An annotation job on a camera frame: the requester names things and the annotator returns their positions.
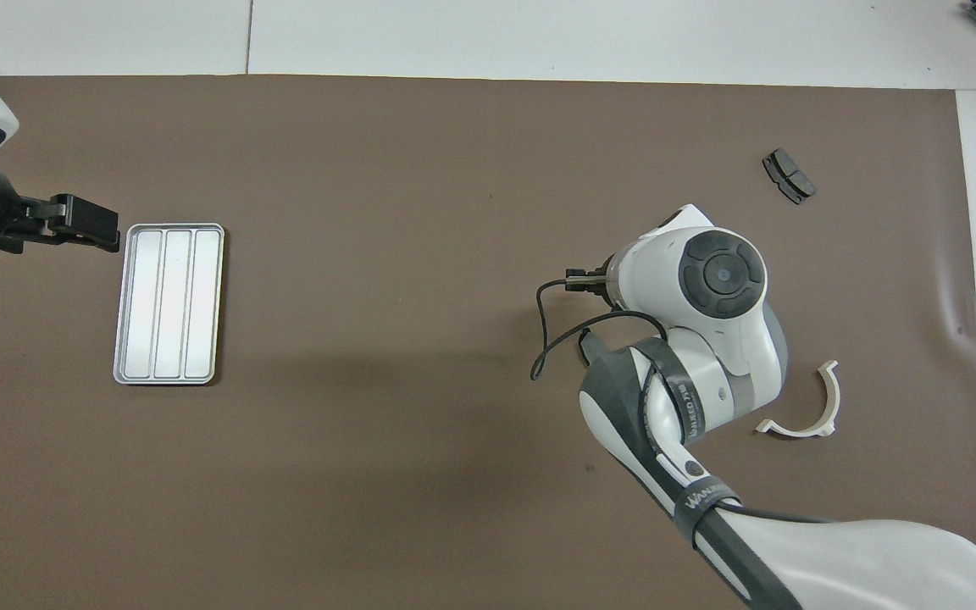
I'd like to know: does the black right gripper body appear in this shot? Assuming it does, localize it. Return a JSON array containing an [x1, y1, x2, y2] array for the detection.
[[588, 264, 618, 308]]

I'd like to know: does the silver metal tray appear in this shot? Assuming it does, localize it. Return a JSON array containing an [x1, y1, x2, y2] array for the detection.
[[113, 223, 225, 386]]

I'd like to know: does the brown table mat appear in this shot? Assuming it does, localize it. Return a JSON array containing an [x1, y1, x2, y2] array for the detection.
[[0, 75, 976, 610]]

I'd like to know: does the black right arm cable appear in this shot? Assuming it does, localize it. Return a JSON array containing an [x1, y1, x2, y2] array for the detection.
[[530, 269, 671, 382]]

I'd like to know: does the white curved plastic bracket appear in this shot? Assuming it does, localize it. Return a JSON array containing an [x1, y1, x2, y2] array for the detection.
[[755, 360, 841, 440]]

